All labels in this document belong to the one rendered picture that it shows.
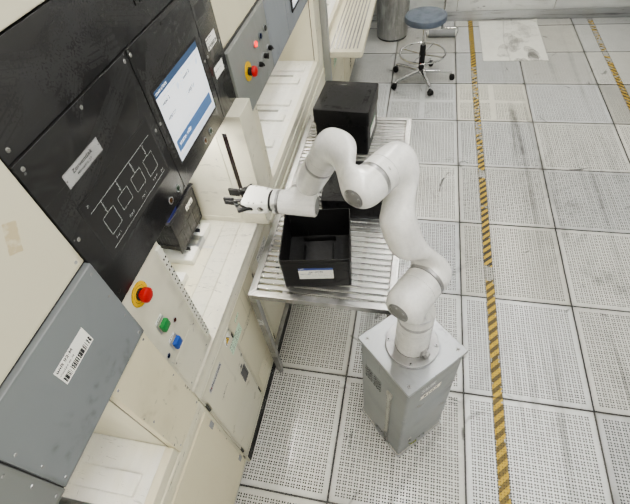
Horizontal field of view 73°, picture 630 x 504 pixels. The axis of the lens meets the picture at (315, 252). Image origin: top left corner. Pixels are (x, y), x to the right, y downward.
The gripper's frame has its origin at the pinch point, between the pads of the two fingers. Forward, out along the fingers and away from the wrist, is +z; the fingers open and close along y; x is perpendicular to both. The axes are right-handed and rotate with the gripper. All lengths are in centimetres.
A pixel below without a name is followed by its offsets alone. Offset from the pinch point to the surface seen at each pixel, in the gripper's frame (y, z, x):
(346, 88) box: 104, -20, -18
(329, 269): -2.9, -34.0, -31.5
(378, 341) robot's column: -24, -56, -43
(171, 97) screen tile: -9.7, 1.5, 44.1
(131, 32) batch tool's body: -15, 2, 63
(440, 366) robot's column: -29, -79, -43
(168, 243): -10.3, 27.7, -18.8
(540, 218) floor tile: 127, -143, -119
